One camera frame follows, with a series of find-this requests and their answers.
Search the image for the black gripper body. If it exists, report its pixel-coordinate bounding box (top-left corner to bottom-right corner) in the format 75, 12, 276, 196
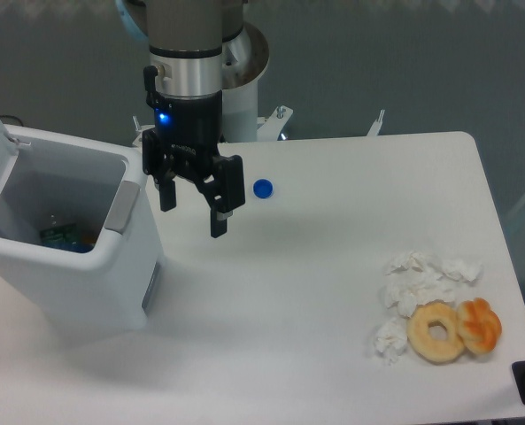
143, 66, 222, 183

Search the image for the white metal table frame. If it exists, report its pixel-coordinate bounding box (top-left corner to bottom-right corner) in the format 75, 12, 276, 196
132, 105, 385, 150

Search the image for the orange twisted pastry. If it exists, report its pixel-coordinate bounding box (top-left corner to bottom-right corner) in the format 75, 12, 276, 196
457, 297, 502, 355

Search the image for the crumpled white tissue upper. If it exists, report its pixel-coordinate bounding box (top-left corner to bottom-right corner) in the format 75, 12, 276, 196
382, 251, 456, 318

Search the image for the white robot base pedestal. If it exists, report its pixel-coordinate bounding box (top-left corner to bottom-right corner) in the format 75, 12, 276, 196
222, 22, 269, 143

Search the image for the plain ring donut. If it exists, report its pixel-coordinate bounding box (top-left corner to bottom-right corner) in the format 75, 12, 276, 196
406, 302, 465, 364

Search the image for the blue bottle cap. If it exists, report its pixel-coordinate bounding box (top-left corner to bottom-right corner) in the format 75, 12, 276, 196
252, 178, 274, 199

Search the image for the crumpled white tissue lower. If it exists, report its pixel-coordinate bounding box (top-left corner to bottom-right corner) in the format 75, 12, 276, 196
374, 318, 408, 365

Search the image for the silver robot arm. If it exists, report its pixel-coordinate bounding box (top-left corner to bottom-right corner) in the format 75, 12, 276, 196
117, 1, 269, 237

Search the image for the crumpled white tissue right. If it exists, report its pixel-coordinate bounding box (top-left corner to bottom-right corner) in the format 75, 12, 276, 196
441, 259, 483, 283

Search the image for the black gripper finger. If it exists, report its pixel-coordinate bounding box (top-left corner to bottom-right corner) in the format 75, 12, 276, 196
143, 131, 177, 211
195, 155, 245, 238

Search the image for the white trash can body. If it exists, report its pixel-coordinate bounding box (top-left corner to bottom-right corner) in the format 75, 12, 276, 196
0, 126, 163, 330

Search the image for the green trash inside can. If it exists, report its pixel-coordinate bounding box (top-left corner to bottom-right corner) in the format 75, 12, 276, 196
39, 215, 96, 253

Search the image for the crumpled white tissue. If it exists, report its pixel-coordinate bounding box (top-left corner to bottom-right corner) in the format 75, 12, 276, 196
441, 259, 483, 283
374, 318, 408, 365
382, 251, 456, 318

